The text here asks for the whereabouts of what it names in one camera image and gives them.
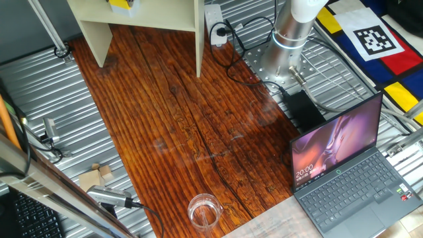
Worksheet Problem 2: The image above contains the green push button yellow box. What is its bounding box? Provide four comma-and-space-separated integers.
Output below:
108, 0, 141, 18

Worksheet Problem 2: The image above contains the beige wooden shelf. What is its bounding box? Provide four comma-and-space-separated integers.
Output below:
67, 0, 206, 78

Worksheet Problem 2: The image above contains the glossy wood grain board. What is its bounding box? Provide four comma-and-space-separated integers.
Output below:
67, 24, 300, 238

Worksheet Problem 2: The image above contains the clear glass beaker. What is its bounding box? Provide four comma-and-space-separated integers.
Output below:
187, 193, 225, 233

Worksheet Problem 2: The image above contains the black power adapter brick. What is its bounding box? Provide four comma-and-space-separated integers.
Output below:
284, 89, 327, 134

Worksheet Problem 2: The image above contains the white power strip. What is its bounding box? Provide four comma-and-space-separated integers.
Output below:
204, 3, 229, 47

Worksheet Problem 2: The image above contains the medium wooden block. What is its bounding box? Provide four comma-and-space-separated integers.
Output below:
98, 164, 114, 182

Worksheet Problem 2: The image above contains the grey laptop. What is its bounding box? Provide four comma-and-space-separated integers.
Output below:
289, 91, 423, 238

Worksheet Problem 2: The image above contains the white fiducial tag paper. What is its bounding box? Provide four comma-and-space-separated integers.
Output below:
333, 7, 406, 62

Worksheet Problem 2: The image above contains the aluminium profile bar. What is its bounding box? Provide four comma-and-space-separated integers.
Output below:
385, 99, 423, 158

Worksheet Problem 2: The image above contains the colour block patterned cloth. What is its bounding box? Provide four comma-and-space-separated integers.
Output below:
313, 0, 423, 126

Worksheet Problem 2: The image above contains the black keyboard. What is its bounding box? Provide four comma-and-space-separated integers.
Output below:
9, 190, 65, 238

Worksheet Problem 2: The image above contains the orange pole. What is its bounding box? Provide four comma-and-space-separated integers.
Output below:
0, 94, 22, 150

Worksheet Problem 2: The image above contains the black bag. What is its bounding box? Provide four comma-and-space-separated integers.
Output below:
386, 0, 423, 38

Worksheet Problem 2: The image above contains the black adapter cable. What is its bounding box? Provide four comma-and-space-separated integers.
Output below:
226, 19, 291, 97

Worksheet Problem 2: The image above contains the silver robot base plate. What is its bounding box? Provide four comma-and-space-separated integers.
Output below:
243, 42, 319, 93

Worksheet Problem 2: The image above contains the black power plug cable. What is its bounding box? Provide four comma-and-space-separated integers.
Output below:
209, 21, 247, 70

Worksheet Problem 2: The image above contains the thick grey robot cable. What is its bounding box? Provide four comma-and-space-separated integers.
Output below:
289, 65, 423, 133

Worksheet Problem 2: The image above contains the black camera cable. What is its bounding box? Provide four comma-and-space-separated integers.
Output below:
131, 200, 165, 238

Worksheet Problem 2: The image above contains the silver depth camera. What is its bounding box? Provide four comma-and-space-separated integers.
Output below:
86, 184, 134, 209

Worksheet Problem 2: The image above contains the small grey camera on mount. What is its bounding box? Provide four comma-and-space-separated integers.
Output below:
38, 118, 72, 163

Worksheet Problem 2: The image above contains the shiny metal frame bar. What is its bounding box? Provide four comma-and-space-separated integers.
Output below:
0, 132, 137, 238

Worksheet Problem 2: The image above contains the aluminium camera pole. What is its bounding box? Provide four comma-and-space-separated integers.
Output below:
28, 0, 76, 64

